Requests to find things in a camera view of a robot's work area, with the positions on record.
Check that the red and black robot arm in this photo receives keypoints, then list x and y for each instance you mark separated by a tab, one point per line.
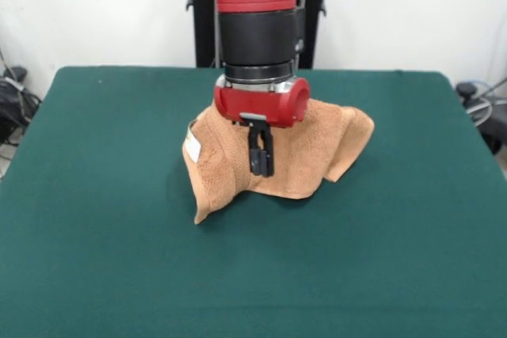
253	17

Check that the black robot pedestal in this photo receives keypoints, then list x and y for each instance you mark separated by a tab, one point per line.
202	37

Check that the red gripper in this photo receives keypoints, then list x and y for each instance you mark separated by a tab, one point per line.
261	108

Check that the peach terry towel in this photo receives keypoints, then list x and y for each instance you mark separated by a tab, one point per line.
313	156

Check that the dark green table cloth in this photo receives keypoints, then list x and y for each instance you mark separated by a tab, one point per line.
119	195

